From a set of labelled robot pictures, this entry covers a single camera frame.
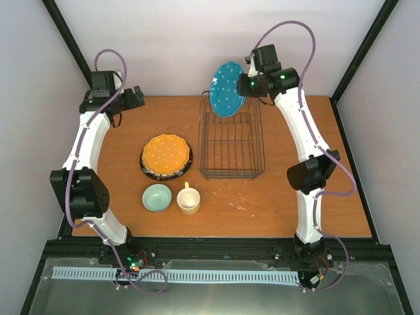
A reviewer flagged teal polka dot plate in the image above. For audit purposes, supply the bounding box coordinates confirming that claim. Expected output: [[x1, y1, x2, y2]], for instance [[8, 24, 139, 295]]
[[209, 61, 245, 118]]

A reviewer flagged orange polka dot plate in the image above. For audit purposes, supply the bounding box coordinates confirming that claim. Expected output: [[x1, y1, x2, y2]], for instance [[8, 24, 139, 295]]
[[141, 134, 191, 175]]

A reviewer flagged dark wire dish rack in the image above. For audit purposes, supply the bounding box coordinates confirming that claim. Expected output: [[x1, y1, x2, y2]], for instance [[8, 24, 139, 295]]
[[198, 91, 266, 180]]

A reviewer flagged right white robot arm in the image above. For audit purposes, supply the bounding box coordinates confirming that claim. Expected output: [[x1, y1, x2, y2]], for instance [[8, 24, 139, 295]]
[[237, 45, 340, 264]]

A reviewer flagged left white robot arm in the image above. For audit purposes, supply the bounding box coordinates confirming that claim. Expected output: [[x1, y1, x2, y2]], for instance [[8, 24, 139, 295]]
[[49, 71, 144, 264]]

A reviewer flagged white blue striped plate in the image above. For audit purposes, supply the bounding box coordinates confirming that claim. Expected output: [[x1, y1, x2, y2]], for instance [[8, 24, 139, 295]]
[[140, 158, 193, 181]]

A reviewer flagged black bottom plate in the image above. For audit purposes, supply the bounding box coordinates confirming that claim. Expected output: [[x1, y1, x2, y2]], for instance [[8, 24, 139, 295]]
[[139, 143, 194, 182]]

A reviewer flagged light green ceramic bowl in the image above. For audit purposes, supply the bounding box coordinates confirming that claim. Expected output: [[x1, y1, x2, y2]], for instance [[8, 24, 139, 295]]
[[142, 184, 172, 213]]

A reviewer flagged cream yellow mug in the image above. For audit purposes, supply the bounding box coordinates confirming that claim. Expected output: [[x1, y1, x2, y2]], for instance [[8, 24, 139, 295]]
[[177, 182, 201, 215]]

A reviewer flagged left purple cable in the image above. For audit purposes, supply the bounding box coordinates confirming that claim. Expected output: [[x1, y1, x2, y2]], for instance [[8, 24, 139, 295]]
[[64, 49, 168, 295]]

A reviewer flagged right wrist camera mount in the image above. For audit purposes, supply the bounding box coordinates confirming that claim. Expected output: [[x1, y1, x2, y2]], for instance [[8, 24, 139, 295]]
[[245, 54, 258, 77]]

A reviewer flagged left black frame post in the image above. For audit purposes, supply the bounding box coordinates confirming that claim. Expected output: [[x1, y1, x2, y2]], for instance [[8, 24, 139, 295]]
[[41, 0, 92, 87]]

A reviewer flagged black frame post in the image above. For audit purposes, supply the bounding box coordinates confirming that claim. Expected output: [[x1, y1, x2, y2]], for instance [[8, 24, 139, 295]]
[[41, 0, 92, 87], [330, 0, 399, 106]]

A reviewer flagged right black frame post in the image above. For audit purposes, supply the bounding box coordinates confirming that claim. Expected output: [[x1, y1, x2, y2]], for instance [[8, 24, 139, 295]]
[[330, 0, 399, 106]]

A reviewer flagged black aluminium frame base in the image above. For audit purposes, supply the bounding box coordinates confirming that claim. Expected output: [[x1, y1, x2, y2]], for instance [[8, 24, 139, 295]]
[[19, 196, 415, 315]]

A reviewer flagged light blue slotted cable duct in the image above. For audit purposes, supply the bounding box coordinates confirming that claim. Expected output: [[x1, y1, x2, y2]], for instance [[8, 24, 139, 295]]
[[51, 266, 299, 286]]

